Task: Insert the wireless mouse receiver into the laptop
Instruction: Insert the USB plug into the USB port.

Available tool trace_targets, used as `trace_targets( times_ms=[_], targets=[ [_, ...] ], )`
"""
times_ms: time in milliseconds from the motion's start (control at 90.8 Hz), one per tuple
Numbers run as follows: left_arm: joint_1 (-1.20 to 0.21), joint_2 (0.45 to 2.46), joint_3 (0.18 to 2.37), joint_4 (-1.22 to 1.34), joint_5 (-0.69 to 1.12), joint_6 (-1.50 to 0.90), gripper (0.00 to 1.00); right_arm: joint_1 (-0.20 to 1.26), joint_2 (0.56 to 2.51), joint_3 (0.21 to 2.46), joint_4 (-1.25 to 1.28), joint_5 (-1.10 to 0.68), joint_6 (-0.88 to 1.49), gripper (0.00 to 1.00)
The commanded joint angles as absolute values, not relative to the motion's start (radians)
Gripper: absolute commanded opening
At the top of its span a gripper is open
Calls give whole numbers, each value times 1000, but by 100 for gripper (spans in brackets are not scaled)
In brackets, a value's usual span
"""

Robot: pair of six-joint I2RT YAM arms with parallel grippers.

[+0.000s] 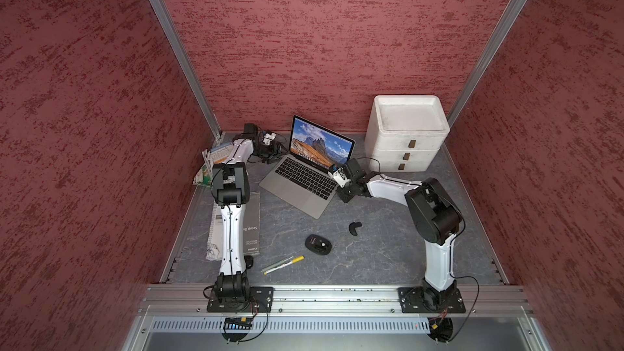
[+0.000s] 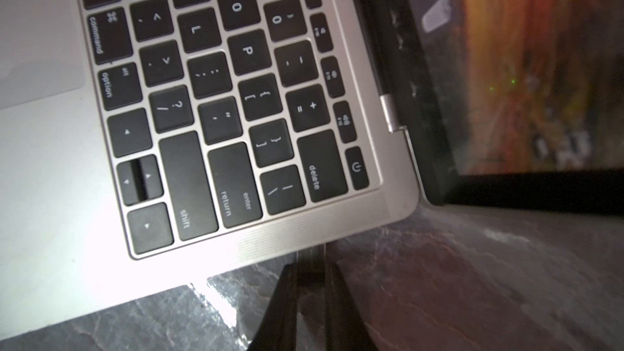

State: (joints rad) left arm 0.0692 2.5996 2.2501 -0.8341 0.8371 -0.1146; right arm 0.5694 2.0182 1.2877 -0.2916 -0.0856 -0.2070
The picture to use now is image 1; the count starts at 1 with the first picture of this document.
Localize aluminium front rail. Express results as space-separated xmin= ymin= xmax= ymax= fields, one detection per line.
xmin=138 ymin=284 xmax=536 ymax=318

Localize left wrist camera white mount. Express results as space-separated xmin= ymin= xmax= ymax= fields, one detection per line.
xmin=262 ymin=131 xmax=276 ymax=146

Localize silver laptop with black keys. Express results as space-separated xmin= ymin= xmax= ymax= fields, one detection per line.
xmin=259 ymin=115 xmax=356 ymax=219

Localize small black round object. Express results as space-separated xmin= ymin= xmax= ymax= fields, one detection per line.
xmin=244 ymin=255 xmax=254 ymax=269

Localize white three-drawer storage unit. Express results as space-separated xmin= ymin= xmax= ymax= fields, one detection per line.
xmin=364 ymin=95 xmax=450 ymax=172

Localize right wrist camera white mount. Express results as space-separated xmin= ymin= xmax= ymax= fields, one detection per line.
xmin=328 ymin=165 xmax=350 ymax=188

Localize black mouse battery cover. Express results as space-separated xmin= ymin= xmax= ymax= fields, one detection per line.
xmin=348 ymin=222 xmax=362 ymax=237

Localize perforated white vent strip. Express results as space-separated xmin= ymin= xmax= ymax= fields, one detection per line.
xmin=150 ymin=316 xmax=431 ymax=335

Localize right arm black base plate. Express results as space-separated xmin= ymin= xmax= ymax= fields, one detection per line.
xmin=397 ymin=285 xmax=466 ymax=314

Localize right aluminium corner post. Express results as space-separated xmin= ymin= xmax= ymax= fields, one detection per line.
xmin=447 ymin=0 xmax=528 ymax=127

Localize colourful folded leaflets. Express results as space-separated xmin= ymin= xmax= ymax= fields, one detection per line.
xmin=193 ymin=143 xmax=234 ymax=187

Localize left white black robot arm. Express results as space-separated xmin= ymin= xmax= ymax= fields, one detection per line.
xmin=211 ymin=123 xmax=282 ymax=305

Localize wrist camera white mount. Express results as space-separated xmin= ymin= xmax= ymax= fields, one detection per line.
xmin=262 ymin=131 xmax=276 ymax=146
xmin=328 ymin=165 xmax=350 ymax=188

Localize black wireless mouse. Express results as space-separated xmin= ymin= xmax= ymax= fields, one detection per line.
xmin=305 ymin=234 xmax=332 ymax=256

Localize white printed paper sheet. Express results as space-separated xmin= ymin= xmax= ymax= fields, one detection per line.
xmin=206 ymin=204 xmax=224 ymax=262

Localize aluminium corner post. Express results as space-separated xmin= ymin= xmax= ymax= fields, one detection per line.
xmin=447 ymin=0 xmax=528 ymax=127
xmin=149 ymin=0 xmax=224 ymax=145

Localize left aluminium corner post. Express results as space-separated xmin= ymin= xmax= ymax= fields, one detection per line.
xmin=149 ymin=0 xmax=224 ymax=145

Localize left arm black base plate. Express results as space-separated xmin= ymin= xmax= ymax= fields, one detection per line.
xmin=206 ymin=286 xmax=275 ymax=314

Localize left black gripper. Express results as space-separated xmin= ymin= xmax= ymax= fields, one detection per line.
xmin=251 ymin=140 xmax=290 ymax=163

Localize green white pen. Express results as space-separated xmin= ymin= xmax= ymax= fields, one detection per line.
xmin=261 ymin=256 xmax=294 ymax=273

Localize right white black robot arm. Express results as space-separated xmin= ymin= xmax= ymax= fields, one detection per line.
xmin=328 ymin=159 xmax=463 ymax=311

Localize grey setup guide booklet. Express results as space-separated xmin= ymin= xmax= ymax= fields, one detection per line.
xmin=242 ymin=192 xmax=261 ymax=256

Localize yellow capped marker pen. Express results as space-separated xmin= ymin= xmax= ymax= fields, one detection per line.
xmin=263 ymin=255 xmax=305 ymax=276

